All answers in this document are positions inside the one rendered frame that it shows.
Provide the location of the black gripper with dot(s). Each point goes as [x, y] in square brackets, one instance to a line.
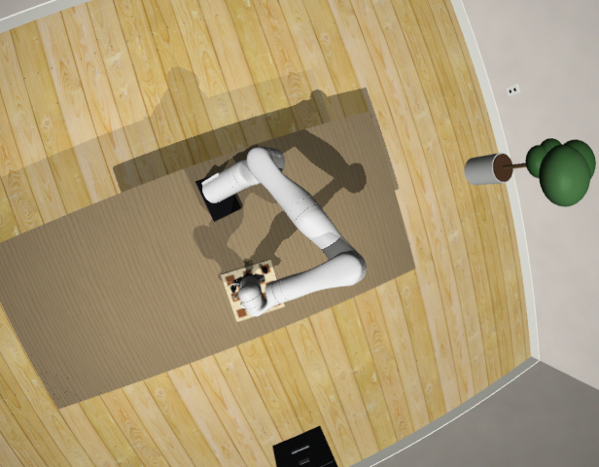
[236, 282]

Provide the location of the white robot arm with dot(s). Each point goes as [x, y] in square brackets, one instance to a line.
[345, 266]

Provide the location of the brown and cream chessboard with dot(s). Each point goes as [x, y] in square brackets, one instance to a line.
[228, 278]

